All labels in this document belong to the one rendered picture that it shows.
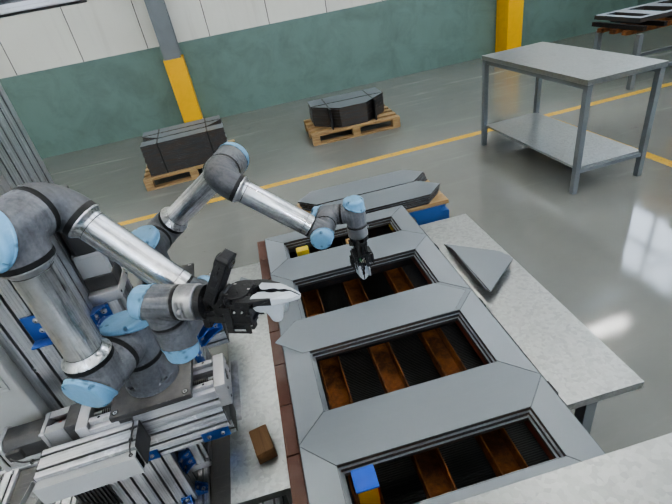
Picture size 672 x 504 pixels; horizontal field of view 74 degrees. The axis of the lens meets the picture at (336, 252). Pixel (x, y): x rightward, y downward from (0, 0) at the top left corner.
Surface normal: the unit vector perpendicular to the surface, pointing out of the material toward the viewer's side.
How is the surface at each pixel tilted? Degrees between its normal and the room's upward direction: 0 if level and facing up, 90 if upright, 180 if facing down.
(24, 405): 90
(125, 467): 90
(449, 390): 0
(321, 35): 90
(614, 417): 0
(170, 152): 90
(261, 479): 0
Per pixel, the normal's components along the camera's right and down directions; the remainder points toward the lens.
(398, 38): 0.25, 0.49
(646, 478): -0.15, -0.83
